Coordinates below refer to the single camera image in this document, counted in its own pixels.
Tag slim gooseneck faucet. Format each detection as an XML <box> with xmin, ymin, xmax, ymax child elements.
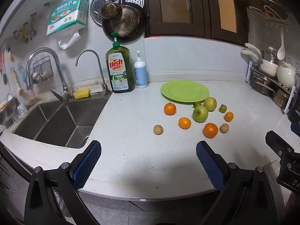
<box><xmin>75</xmin><ymin>50</ymin><xmax>111</xmax><ymax>96</ymax></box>

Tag copper ladle pot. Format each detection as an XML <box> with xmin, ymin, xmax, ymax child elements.
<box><xmin>101</xmin><ymin>0</ymin><xmax>123</xmax><ymax>19</ymax></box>

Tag wooden handled scrub brush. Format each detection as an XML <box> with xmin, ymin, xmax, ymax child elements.
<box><xmin>12</xmin><ymin>70</ymin><xmax>25</xmax><ymax>96</ymax></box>

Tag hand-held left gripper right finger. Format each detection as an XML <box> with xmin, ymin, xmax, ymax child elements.
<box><xmin>196</xmin><ymin>141</ymin><xmax>278</xmax><ymax>225</ymax></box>

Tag black frying pan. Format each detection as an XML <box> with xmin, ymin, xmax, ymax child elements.
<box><xmin>102</xmin><ymin>0</ymin><xmax>148</xmax><ymax>43</ymax></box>

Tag white mug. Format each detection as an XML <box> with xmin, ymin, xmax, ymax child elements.
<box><xmin>17</xmin><ymin>101</ymin><xmax>29</xmax><ymax>116</ymax></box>

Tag paper towel pack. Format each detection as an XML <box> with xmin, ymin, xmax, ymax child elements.
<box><xmin>46</xmin><ymin>0</ymin><xmax>90</xmax><ymax>37</ymax></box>

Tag stainless steel sink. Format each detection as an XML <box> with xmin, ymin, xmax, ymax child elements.
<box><xmin>12</xmin><ymin>98</ymin><xmax>111</xmax><ymax>149</ymax></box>

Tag yellow sponge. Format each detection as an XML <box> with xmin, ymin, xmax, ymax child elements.
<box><xmin>74</xmin><ymin>88</ymin><xmax>91</xmax><ymax>99</ymax></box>

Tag white spoon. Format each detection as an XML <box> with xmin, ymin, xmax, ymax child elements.
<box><xmin>277</xmin><ymin>29</ymin><xmax>286</xmax><ymax>60</ymax></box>

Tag green dish soap bottle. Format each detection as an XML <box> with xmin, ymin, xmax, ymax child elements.
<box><xmin>105</xmin><ymin>32</ymin><xmax>136</xmax><ymax>94</ymax></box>

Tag large steel pot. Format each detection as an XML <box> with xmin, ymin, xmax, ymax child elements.
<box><xmin>250</xmin><ymin>71</ymin><xmax>276</xmax><ymax>97</ymax></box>

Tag pot rack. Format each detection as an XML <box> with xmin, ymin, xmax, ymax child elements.
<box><xmin>246</xmin><ymin>61</ymin><xmax>298</xmax><ymax>114</ymax></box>

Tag decorative wall hooks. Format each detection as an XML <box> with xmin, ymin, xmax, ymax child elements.
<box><xmin>13</xmin><ymin>13</ymin><xmax>38</xmax><ymax>44</ymax></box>

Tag white pump lotion bottle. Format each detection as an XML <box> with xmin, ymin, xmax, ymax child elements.
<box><xmin>134</xmin><ymin>51</ymin><xmax>148</xmax><ymax>89</ymax></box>

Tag green plate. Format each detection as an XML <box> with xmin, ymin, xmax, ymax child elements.
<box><xmin>160</xmin><ymin>80</ymin><xmax>210</xmax><ymax>104</ymax></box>

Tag dark wooden window frame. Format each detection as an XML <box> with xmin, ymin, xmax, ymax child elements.
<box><xmin>139</xmin><ymin>0</ymin><xmax>209</xmax><ymax>38</ymax></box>
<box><xmin>206</xmin><ymin>0</ymin><xmax>249</xmax><ymax>46</ymax></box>

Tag yellowish green apple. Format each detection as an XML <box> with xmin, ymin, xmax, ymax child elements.
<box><xmin>203</xmin><ymin>97</ymin><xmax>217</xmax><ymax>111</ymax></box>

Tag wire basket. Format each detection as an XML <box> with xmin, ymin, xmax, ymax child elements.
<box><xmin>30</xmin><ymin>56</ymin><xmax>54</xmax><ymax>84</ymax></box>

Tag large steel faucet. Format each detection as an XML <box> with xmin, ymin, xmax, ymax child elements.
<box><xmin>26</xmin><ymin>47</ymin><xmax>74</xmax><ymax>102</ymax></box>

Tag dish drainer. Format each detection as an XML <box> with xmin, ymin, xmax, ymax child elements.
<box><xmin>0</xmin><ymin>96</ymin><xmax>21</xmax><ymax>128</ymax></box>

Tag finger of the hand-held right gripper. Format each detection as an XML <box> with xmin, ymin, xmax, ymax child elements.
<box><xmin>265</xmin><ymin>130</ymin><xmax>295</xmax><ymax>156</ymax></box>
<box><xmin>291</xmin><ymin>122</ymin><xmax>300</xmax><ymax>137</ymax></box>

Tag steel lidded pot cream handle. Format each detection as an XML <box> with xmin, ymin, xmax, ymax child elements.
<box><xmin>244</xmin><ymin>43</ymin><xmax>278</xmax><ymax>63</ymax></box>

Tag white jug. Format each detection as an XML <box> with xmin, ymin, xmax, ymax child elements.
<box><xmin>277</xmin><ymin>61</ymin><xmax>297</xmax><ymax>89</ymax></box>

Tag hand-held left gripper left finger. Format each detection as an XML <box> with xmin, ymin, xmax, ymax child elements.
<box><xmin>24</xmin><ymin>140</ymin><xmax>102</xmax><ymax>225</ymax></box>

